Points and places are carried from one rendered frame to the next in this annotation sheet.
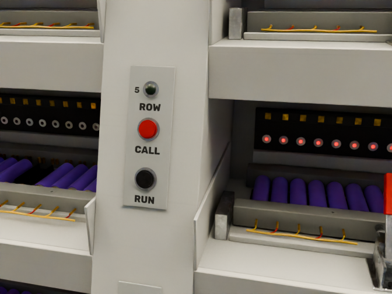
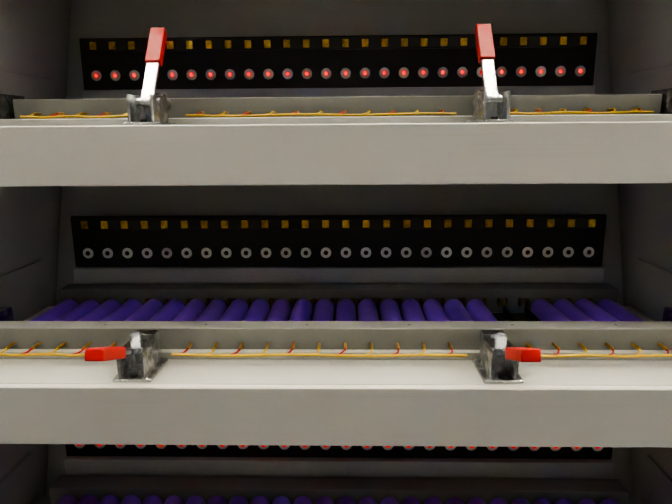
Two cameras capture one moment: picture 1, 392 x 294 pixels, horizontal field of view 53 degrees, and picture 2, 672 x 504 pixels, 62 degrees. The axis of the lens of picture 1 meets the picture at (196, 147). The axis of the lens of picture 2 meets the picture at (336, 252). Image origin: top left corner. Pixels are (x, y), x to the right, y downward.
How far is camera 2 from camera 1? 0.46 m
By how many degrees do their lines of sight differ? 14
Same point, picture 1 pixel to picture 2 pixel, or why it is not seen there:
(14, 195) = (567, 333)
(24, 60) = (632, 146)
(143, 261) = not seen: outside the picture
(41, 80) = (649, 170)
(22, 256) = (658, 405)
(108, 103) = not seen: outside the picture
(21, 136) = (434, 273)
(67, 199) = (650, 330)
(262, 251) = not seen: outside the picture
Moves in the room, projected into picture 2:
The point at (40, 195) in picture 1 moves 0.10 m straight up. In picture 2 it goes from (609, 330) to (603, 204)
